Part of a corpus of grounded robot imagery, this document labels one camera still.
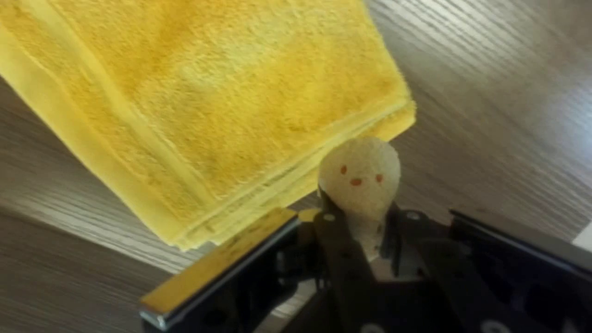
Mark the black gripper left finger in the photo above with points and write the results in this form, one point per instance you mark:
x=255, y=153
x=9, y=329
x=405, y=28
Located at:
x=233, y=287

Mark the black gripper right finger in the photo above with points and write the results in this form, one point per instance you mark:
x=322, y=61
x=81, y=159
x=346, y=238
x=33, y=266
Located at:
x=536, y=274

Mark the yellow towel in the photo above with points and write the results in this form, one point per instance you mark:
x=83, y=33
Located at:
x=203, y=114

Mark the beige toy potato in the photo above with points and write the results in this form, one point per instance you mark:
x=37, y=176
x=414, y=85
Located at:
x=361, y=176

